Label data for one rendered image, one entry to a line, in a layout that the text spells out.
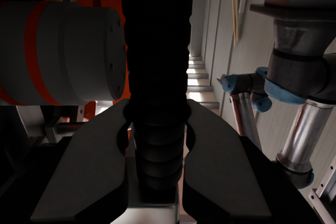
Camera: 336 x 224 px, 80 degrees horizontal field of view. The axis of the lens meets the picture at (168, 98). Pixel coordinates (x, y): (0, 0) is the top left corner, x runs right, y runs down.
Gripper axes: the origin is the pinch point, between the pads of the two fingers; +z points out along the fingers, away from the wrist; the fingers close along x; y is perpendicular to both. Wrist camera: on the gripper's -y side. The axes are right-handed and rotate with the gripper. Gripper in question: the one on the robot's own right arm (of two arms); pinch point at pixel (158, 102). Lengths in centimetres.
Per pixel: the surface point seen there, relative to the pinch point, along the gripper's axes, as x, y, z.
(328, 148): 263, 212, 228
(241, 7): 287, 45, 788
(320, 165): 263, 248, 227
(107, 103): -307, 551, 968
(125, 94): -15, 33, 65
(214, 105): 282, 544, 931
